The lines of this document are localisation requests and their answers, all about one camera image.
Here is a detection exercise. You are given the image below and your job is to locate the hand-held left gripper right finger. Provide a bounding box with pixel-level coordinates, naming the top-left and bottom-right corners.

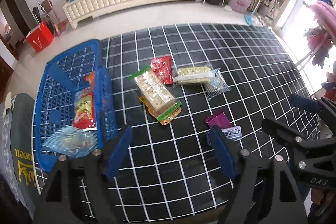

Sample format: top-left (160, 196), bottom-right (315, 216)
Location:
top-left (209, 126), bottom-right (309, 224)

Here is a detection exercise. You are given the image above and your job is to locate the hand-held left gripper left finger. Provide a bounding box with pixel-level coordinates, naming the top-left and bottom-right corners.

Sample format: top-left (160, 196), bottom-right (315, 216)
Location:
top-left (34, 126), bottom-right (133, 224)

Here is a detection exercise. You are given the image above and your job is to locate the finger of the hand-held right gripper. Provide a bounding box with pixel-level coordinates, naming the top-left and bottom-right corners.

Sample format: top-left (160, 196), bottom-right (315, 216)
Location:
top-left (261, 117), bottom-right (336, 189)
top-left (289, 93), bottom-right (336, 135)

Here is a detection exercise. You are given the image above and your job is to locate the chewing gum pack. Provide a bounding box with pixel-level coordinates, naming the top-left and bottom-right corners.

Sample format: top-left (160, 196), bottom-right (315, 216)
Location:
top-left (206, 126), bottom-right (242, 146)

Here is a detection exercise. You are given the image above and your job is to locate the purple snack packet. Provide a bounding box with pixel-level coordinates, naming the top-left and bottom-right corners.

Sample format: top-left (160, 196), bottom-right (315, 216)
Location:
top-left (205, 112), bottom-right (233, 130)

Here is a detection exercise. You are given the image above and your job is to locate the clear blue cake packet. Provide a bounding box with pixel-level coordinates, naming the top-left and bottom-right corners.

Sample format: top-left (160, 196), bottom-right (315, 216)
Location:
top-left (203, 68), bottom-right (232, 102)
top-left (68, 135), bottom-right (98, 159)
top-left (42, 126), bottom-right (90, 155)

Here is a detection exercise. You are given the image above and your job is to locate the red sausage packet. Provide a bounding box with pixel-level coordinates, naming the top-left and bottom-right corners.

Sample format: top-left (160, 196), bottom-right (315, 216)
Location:
top-left (72, 90), bottom-right (98, 131)

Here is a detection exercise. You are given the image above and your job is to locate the large orange snack packet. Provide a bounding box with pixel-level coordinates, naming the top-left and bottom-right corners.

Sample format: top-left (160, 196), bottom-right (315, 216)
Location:
top-left (139, 97), bottom-right (182, 125)

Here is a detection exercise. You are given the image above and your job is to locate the green-edged cracker packet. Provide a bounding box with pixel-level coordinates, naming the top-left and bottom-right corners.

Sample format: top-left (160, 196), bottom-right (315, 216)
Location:
top-left (129, 68), bottom-right (182, 119)

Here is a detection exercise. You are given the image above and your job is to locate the small orange snack packet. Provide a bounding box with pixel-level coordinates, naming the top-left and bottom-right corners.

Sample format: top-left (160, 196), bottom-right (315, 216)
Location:
top-left (85, 72), bottom-right (96, 91)

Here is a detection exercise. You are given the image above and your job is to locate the long clear cracker packet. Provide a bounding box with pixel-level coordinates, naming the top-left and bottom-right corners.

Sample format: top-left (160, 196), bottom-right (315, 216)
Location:
top-left (172, 63), bottom-right (213, 88)

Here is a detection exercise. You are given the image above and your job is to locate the blue plastic basket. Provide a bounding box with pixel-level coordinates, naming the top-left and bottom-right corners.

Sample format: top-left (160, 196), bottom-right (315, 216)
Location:
top-left (33, 39), bottom-right (118, 173)

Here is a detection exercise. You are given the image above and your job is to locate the small red snack packet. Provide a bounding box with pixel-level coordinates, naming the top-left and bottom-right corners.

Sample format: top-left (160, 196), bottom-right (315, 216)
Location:
top-left (150, 55), bottom-right (174, 85)

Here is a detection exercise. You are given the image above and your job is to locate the black checkered tablecloth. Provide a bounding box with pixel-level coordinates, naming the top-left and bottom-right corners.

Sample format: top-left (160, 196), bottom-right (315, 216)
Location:
top-left (31, 23), bottom-right (322, 223)

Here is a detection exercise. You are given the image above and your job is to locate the pink blanket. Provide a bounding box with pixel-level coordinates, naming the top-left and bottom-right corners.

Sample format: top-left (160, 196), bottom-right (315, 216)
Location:
top-left (307, 1), bottom-right (336, 23)

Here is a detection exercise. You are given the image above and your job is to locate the dark grey printed garment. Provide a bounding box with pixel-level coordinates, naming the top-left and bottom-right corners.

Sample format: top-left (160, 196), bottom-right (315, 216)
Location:
top-left (0, 93), bottom-right (40, 214)

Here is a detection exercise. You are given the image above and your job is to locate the pink bag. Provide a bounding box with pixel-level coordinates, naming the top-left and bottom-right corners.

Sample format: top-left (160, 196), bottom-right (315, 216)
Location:
top-left (229, 0), bottom-right (253, 13)

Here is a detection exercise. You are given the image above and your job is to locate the red paper bag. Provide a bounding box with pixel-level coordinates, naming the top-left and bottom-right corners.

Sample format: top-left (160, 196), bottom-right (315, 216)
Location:
top-left (26, 22), bottom-right (55, 53)

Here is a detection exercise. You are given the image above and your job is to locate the broom with dustpan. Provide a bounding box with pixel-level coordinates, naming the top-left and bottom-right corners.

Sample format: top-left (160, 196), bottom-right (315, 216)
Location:
top-left (33, 0), bottom-right (68, 37)

